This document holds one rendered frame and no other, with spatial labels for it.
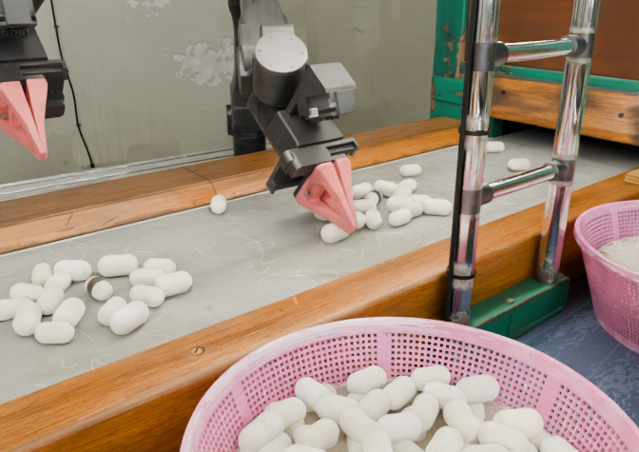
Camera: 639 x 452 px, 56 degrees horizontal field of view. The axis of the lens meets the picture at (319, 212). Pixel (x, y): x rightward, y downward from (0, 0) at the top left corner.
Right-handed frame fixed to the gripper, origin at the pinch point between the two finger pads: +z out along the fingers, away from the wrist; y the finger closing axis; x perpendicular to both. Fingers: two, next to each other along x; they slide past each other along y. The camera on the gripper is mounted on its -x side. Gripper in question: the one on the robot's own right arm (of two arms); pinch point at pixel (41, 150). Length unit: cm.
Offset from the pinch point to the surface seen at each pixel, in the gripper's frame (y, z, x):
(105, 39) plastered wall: 77, -140, 127
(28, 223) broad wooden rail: -1.4, 2.3, 10.1
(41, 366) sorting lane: -7.6, 23.4, -5.1
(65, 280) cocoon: -2.2, 14.3, 0.9
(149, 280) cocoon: 4.2, 17.9, -1.8
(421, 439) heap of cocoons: 10.5, 41.4, -18.7
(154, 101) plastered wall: 95, -121, 146
